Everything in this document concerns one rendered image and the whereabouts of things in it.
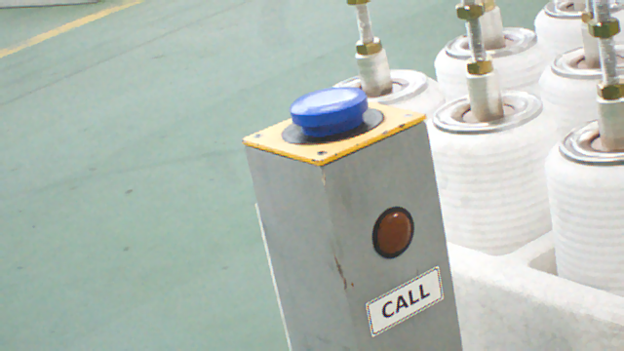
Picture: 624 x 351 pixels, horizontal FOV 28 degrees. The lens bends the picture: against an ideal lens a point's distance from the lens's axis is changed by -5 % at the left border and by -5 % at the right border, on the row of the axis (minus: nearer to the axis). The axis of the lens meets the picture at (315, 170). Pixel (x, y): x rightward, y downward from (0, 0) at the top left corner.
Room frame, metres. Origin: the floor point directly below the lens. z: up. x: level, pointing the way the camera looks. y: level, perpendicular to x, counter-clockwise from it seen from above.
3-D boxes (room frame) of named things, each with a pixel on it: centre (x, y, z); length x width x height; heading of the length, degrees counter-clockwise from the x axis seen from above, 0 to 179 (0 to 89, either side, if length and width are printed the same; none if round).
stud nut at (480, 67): (0.79, -0.12, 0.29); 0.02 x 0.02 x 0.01; 45
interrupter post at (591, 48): (0.85, -0.22, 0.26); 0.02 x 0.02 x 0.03
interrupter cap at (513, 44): (0.95, -0.16, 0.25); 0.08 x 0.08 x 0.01
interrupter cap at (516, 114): (0.79, -0.12, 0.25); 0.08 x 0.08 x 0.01
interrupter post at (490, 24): (0.95, -0.16, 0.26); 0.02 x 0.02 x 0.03
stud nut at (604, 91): (0.69, -0.18, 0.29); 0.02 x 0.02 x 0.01; 32
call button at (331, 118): (0.63, -0.01, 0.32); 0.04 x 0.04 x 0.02
